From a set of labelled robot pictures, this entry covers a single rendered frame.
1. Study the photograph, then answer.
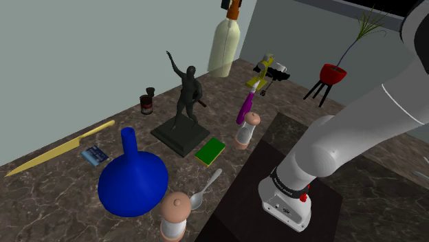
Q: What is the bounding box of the green and yellow sponge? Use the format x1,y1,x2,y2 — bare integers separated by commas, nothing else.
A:
195,137,226,168

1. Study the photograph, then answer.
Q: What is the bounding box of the purple pen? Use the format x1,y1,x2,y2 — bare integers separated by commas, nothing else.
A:
235,80,261,126

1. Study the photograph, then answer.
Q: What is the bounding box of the tan and white pepper mill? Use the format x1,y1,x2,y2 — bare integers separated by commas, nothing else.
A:
159,191,193,242
232,111,261,151

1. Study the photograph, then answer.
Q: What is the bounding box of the dark human figure statue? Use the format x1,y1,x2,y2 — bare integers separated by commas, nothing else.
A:
150,50,211,158

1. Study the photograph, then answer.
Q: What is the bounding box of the dark red can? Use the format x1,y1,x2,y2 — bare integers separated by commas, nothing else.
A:
140,94,154,116

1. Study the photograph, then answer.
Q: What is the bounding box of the yellow and white tool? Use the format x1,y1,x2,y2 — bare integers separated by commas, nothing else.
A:
245,52,276,91

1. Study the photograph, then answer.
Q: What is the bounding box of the pale yellow bottle orange neck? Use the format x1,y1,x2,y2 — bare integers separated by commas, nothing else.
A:
207,0,243,78

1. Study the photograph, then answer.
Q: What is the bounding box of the black flat object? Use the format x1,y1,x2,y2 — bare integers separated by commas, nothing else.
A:
253,63,291,82

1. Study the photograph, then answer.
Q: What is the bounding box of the silver spoon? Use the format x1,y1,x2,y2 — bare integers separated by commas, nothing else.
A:
189,168,223,210

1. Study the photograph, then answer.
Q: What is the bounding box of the dark marble robot stand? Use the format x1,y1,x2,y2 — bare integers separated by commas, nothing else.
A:
194,112,343,242

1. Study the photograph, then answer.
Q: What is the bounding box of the blue round vase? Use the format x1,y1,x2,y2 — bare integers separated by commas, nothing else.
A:
97,127,169,218

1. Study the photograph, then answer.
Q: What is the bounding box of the small blue card box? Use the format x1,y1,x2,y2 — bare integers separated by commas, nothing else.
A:
80,145,110,167

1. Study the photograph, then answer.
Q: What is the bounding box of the red plant pot on stand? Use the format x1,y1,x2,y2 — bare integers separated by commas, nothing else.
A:
302,5,391,108

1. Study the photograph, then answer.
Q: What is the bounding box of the yellow knife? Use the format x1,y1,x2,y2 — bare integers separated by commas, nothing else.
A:
4,120,116,178

